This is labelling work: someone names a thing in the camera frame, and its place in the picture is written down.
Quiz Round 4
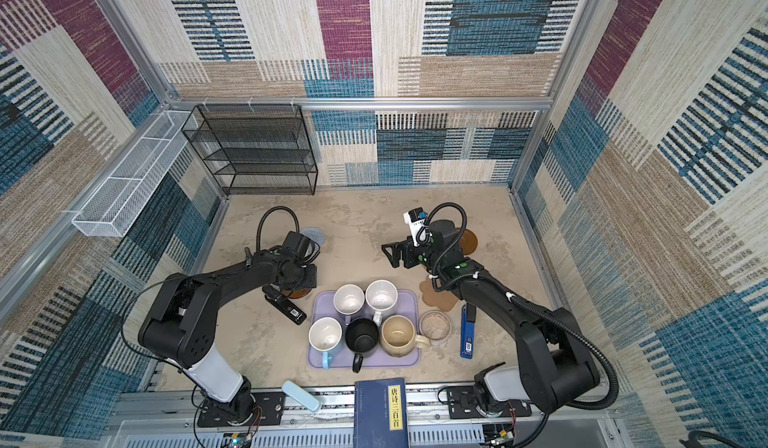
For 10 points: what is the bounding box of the brown wooden round coaster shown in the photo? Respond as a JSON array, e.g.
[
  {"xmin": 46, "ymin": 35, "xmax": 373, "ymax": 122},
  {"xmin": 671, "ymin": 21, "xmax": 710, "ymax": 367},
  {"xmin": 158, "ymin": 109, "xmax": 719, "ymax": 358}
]
[{"xmin": 288, "ymin": 289, "xmax": 311, "ymax": 299}]

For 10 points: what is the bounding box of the grey-blue woven round coaster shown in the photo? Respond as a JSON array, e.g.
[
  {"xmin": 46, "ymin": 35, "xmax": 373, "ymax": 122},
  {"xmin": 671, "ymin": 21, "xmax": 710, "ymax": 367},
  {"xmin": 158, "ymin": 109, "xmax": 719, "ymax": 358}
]
[{"xmin": 300, "ymin": 227, "xmax": 325, "ymax": 247}]

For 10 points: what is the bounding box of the white ceramic mug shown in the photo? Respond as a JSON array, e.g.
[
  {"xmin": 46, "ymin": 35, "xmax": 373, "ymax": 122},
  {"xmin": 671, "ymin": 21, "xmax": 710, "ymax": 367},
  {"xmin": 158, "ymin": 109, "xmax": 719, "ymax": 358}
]
[{"xmin": 365, "ymin": 280, "xmax": 399, "ymax": 326}]

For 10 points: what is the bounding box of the brown flower-shaped coaster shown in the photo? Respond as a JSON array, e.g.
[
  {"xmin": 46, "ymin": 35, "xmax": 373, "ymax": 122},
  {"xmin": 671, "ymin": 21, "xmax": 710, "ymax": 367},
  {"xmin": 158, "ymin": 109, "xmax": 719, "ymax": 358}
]
[{"xmin": 419, "ymin": 277, "xmax": 459, "ymax": 313}]

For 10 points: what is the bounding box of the dark brown round coaster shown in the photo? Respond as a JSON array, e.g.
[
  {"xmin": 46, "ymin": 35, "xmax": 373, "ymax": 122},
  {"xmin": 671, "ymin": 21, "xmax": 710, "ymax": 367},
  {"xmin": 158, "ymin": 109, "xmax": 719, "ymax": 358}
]
[{"xmin": 459, "ymin": 229, "xmax": 479, "ymax": 256}]

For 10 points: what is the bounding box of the white mug purple outside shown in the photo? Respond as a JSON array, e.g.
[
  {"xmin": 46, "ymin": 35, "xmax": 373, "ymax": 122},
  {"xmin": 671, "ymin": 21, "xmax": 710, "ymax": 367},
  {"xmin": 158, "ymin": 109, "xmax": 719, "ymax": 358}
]
[{"xmin": 333, "ymin": 284, "xmax": 365, "ymax": 326}]

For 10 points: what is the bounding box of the white mug blue handle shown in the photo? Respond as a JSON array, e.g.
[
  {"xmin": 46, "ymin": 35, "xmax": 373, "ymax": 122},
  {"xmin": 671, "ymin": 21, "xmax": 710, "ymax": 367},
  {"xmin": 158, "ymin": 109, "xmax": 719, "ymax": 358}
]
[{"xmin": 308, "ymin": 317, "xmax": 344, "ymax": 370}]

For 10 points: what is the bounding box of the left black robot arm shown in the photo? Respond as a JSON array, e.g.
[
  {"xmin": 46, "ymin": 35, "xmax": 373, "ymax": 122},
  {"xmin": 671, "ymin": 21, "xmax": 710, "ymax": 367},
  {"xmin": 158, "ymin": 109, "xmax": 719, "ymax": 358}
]
[{"xmin": 138, "ymin": 206, "xmax": 320, "ymax": 426}]

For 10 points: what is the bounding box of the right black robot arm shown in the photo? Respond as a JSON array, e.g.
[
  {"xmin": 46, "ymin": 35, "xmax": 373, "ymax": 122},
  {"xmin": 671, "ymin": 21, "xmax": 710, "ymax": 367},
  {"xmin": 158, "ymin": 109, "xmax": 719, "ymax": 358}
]
[{"xmin": 381, "ymin": 202, "xmax": 619, "ymax": 414}]

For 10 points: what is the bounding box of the black remote control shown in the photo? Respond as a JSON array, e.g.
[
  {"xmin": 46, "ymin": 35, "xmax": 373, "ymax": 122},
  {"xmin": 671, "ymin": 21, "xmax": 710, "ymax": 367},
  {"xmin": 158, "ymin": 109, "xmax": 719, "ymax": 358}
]
[{"xmin": 262, "ymin": 285, "xmax": 307, "ymax": 325}]

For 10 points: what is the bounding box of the purple serving tray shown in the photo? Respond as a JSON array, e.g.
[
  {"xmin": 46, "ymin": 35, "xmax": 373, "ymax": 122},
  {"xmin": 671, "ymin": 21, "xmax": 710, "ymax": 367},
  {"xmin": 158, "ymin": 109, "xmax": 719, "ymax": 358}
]
[{"xmin": 308, "ymin": 292, "xmax": 420, "ymax": 373}]

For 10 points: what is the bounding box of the beige ceramic mug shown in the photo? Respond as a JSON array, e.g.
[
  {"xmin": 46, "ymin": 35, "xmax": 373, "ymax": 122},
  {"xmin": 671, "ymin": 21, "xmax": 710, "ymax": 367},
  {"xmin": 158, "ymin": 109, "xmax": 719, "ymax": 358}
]
[{"xmin": 380, "ymin": 315, "xmax": 432, "ymax": 357}]

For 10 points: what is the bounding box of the black mug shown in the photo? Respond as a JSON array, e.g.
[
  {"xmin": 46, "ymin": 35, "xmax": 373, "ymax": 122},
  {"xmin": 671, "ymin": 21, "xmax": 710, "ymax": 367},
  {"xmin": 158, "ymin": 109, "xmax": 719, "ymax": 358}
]
[{"xmin": 345, "ymin": 318, "xmax": 380, "ymax": 373}]

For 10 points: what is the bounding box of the dark blue book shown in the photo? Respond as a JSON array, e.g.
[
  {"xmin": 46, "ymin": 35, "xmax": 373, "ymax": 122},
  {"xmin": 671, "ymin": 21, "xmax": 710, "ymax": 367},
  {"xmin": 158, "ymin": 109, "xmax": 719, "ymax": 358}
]
[{"xmin": 353, "ymin": 378, "xmax": 409, "ymax": 448}]

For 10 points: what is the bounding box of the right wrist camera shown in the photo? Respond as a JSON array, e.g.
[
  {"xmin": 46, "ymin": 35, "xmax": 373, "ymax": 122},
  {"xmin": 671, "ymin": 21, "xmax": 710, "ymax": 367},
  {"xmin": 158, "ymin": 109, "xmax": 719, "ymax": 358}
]
[{"xmin": 403, "ymin": 207, "xmax": 429, "ymax": 247}]

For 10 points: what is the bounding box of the black wire shelf rack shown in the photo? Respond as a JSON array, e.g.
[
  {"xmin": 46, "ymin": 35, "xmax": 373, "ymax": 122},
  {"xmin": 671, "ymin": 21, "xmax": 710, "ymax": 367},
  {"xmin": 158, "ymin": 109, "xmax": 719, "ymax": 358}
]
[{"xmin": 182, "ymin": 104, "xmax": 318, "ymax": 196}]

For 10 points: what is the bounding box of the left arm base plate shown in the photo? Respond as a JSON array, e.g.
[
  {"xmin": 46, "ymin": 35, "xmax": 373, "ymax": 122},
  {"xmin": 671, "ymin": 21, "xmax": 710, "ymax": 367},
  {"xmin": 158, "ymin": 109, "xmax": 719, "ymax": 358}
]
[{"xmin": 195, "ymin": 391, "xmax": 286, "ymax": 430}]

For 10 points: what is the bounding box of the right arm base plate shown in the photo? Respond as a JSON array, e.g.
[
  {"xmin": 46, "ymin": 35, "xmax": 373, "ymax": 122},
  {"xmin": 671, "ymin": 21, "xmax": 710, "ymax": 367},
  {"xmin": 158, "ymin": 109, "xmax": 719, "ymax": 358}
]
[{"xmin": 436, "ymin": 385, "xmax": 532, "ymax": 419}]

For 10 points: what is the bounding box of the white wire mesh basket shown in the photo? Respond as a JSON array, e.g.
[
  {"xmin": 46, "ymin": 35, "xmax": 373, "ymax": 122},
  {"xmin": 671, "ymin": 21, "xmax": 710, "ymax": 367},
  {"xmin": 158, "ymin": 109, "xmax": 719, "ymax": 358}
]
[{"xmin": 72, "ymin": 110, "xmax": 189, "ymax": 238}]

